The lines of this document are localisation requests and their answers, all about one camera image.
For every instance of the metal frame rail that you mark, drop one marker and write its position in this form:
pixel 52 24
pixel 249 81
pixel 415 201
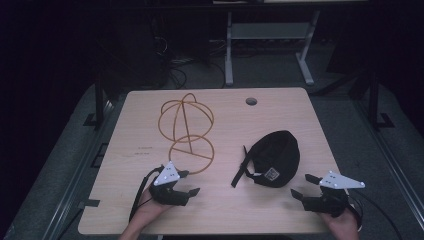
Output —
pixel 396 173
pixel 76 186

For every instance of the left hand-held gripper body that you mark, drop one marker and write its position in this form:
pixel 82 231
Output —
pixel 166 176

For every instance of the black cap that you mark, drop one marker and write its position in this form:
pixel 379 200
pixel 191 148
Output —
pixel 275 158

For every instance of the person's left hand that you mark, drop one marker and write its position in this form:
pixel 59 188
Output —
pixel 150 209

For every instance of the black metal stand post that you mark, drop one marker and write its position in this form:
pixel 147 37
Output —
pixel 373 100
pixel 99 100

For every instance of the grey metal table frame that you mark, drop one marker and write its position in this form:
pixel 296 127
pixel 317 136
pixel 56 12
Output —
pixel 228 60

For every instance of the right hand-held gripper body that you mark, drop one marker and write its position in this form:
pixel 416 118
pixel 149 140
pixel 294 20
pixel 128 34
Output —
pixel 336 181

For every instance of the black table edge bracket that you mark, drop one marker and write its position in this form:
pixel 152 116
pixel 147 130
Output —
pixel 89 203

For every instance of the person's right hand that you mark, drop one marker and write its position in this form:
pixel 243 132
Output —
pixel 343 222

